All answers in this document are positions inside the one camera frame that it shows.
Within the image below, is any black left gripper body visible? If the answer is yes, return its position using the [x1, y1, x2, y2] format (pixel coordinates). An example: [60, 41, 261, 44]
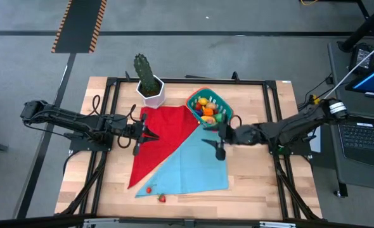
[122, 113, 148, 156]

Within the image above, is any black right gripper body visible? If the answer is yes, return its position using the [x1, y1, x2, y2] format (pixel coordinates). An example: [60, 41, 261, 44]
[215, 113, 266, 162]

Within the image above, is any teal basket orange rim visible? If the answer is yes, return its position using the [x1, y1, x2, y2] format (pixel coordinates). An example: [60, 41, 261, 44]
[185, 87, 234, 129]

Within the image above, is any red cloth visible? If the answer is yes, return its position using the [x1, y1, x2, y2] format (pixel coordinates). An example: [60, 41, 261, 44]
[127, 105, 201, 189]

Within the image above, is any teal cloth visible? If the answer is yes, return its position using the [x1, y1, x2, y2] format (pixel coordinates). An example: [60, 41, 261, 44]
[134, 124, 229, 198]

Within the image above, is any white hexagonal planter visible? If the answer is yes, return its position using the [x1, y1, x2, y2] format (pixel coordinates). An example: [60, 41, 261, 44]
[136, 75, 167, 110]

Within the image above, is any green cactus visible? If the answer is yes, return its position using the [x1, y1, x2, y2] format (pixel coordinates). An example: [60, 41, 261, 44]
[133, 53, 158, 96]

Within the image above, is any white paper sheet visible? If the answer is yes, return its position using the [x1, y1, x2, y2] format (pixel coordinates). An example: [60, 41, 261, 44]
[309, 134, 323, 154]

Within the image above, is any dark grey side desk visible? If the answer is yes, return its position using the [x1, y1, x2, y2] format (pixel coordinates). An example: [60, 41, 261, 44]
[328, 41, 374, 193]

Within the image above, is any black laptop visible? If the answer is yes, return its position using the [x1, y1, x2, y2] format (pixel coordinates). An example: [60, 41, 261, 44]
[339, 122, 374, 168]

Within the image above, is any black hazard striped mat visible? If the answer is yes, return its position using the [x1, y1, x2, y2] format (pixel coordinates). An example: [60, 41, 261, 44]
[51, 0, 108, 54]

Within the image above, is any black power supply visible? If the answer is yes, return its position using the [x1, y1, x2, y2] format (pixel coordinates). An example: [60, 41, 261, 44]
[348, 44, 374, 75]

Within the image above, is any black stand leg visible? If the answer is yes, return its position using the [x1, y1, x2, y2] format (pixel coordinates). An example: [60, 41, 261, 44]
[337, 0, 374, 53]

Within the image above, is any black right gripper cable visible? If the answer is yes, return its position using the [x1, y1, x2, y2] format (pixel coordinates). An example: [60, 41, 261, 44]
[229, 114, 243, 128]

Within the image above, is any black metal table frame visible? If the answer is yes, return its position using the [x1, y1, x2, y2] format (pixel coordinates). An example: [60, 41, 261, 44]
[55, 71, 324, 228]

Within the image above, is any black power cable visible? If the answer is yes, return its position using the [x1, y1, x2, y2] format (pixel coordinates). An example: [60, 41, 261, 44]
[297, 72, 335, 110]

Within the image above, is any white cable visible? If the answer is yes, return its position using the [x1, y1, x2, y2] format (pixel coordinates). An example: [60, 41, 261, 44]
[323, 36, 374, 101]

